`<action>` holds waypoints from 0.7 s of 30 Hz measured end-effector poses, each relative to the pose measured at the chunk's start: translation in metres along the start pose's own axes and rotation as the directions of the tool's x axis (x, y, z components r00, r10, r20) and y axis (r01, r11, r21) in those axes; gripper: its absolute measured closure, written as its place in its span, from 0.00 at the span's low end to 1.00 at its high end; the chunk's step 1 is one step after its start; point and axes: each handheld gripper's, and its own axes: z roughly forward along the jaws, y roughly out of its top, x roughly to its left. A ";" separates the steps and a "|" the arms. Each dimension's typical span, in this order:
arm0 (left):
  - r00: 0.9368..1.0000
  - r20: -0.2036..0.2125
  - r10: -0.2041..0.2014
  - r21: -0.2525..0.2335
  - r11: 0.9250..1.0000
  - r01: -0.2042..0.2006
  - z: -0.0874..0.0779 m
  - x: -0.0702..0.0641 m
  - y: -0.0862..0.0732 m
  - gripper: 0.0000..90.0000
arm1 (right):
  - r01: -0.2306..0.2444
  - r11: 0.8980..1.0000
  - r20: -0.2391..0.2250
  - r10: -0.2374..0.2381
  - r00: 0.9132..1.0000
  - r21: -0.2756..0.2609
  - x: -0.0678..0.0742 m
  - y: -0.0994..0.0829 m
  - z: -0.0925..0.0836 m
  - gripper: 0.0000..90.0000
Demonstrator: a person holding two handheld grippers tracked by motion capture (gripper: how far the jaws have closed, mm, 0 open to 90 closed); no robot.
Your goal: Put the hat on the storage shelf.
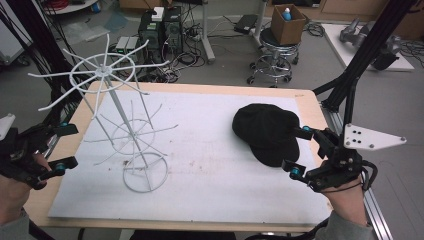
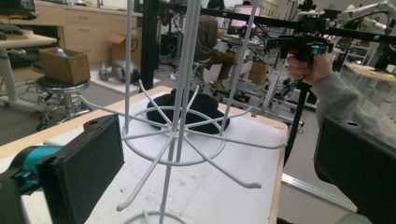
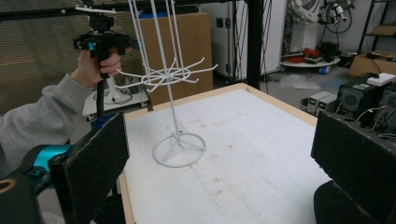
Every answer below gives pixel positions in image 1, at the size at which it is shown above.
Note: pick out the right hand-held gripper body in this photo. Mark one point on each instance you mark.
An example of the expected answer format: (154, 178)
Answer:
(343, 163)

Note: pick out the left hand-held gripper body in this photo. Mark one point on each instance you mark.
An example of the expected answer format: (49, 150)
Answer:
(20, 150)

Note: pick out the black cap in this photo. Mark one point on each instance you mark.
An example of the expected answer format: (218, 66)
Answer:
(265, 131)

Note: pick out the person's right hand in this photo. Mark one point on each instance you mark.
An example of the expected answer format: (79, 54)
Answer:
(348, 200)

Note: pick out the person's left hand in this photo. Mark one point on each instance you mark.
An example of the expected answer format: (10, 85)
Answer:
(13, 200)

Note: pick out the person's right grey sleeve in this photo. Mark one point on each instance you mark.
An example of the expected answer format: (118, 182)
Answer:
(346, 230)

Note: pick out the person's grey sleeve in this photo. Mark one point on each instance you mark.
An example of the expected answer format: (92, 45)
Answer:
(13, 230)
(346, 230)

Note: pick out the chrome rolling stool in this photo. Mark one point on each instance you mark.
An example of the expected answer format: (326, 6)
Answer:
(275, 60)

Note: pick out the person's left grey sleeve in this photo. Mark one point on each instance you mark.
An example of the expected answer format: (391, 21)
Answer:
(13, 230)

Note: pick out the white foam mat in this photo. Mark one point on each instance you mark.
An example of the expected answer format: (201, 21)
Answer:
(206, 180)

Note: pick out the white platform board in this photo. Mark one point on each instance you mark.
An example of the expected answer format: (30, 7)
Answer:
(343, 50)

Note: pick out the clear plastic sheet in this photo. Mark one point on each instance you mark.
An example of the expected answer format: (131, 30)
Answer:
(85, 31)

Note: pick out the white power box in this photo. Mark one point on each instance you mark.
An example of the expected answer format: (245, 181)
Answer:
(127, 44)

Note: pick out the grey cabinet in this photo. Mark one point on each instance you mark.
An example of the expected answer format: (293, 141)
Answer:
(11, 40)

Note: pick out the cardboard box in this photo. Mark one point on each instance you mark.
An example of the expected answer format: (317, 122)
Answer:
(288, 28)

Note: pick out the grey metal table leg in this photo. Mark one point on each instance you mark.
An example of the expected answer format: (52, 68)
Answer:
(207, 36)
(259, 23)

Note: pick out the blue bottle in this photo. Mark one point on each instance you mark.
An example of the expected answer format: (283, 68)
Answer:
(286, 15)

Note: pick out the round white table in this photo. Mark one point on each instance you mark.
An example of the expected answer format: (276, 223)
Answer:
(71, 7)

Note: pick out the black flat box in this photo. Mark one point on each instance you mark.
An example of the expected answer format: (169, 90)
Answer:
(246, 23)

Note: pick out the black computer tower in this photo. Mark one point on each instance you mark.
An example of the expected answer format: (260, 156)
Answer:
(150, 36)
(172, 31)

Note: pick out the white small device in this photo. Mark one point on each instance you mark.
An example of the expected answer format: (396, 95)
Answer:
(158, 14)

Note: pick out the aluminium rail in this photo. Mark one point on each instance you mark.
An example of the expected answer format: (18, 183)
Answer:
(376, 213)

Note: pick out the black metal frame stand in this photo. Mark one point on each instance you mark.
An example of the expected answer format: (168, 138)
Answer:
(366, 50)
(36, 40)

